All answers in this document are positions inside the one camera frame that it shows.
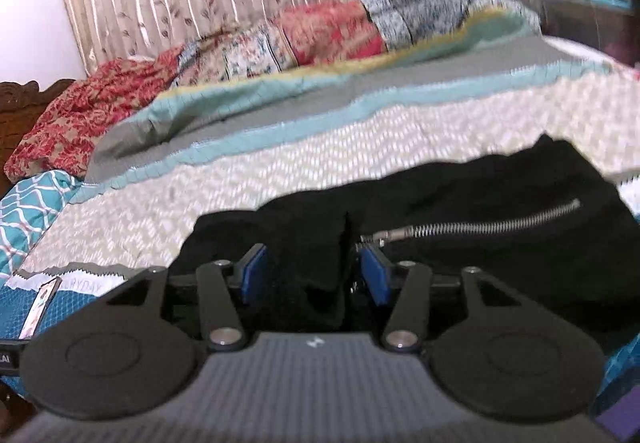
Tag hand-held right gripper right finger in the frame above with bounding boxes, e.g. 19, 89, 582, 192
357, 243, 523, 353

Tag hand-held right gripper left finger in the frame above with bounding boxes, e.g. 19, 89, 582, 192
105, 243, 268, 353

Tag black pants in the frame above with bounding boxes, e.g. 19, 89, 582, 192
167, 133, 640, 355

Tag smartphone in dark case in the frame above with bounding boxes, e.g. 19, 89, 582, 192
20, 277, 62, 340

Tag teal beige printed bedspread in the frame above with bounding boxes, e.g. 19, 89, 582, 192
0, 68, 640, 424

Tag teal white patterned pillow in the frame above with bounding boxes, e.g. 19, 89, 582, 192
0, 170, 83, 276

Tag grey teal quilted blanket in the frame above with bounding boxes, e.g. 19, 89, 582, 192
82, 5, 616, 188

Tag carved wooden headboard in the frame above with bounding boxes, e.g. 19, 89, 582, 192
0, 80, 76, 196

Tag floral patchwork quilt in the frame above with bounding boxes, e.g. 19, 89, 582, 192
5, 0, 541, 178

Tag clear plastic storage box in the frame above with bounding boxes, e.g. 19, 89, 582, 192
520, 0, 640, 68

